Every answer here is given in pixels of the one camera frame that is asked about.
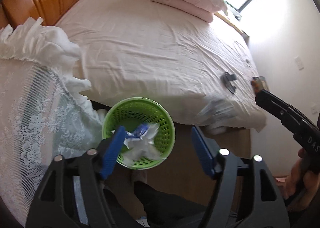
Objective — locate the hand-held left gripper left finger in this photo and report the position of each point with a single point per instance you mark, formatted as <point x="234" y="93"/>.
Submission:
<point x="112" y="154"/>

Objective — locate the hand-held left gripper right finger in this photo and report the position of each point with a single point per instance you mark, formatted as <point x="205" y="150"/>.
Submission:
<point x="202" y="154"/>

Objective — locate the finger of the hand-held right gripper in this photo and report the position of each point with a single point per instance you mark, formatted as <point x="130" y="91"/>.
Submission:
<point x="271" y="104"/>

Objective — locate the small brown wrapper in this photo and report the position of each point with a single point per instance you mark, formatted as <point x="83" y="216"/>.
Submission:
<point x="257" y="83"/>

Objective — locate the white blue wrapper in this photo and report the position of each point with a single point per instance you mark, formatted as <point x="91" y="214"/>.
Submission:
<point x="142" y="142"/>

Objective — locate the green perforated plastic basket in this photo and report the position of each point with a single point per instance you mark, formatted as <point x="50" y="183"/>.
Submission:
<point x="165" y="140"/>

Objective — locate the silver blister pack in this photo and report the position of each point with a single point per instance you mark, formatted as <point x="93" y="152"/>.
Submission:
<point x="228" y="78"/>

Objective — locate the person's right hand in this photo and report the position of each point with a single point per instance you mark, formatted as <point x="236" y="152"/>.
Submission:
<point x="295" y="179"/>

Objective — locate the grey fluffy slipper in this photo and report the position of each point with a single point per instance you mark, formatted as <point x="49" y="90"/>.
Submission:
<point x="139" y="175"/>

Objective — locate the clear plastic wrapper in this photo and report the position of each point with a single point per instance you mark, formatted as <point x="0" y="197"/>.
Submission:
<point x="216" y="110"/>

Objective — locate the person's dark trouser leg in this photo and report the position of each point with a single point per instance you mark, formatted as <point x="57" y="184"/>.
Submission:
<point x="160" y="205"/>

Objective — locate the white lace ruffled blanket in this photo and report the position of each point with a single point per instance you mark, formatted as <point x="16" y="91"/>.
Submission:
<point x="37" y="105"/>

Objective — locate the bed with pink sheet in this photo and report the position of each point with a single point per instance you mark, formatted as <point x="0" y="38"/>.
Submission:
<point x="150" y="55"/>

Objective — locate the folded pink quilt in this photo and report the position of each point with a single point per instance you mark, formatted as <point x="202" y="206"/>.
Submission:
<point x="182" y="6"/>

